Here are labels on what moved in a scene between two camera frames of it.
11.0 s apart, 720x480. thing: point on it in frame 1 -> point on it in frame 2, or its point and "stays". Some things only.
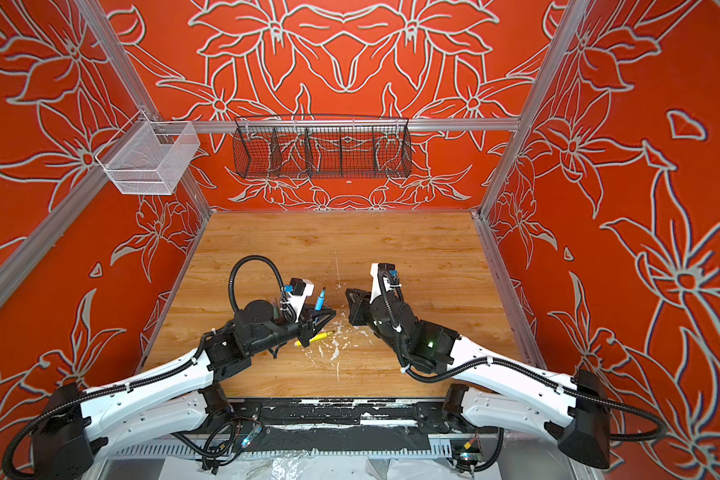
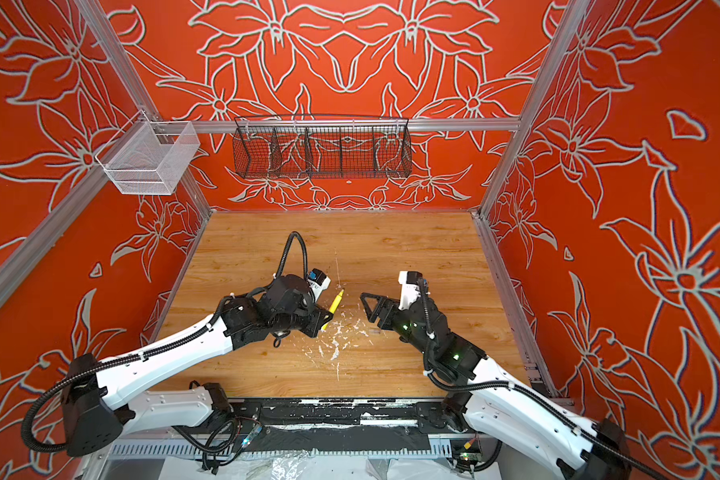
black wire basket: x=322 y=146 stays
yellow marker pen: x=319 y=336 -> x=334 y=306
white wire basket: x=149 y=157 stays
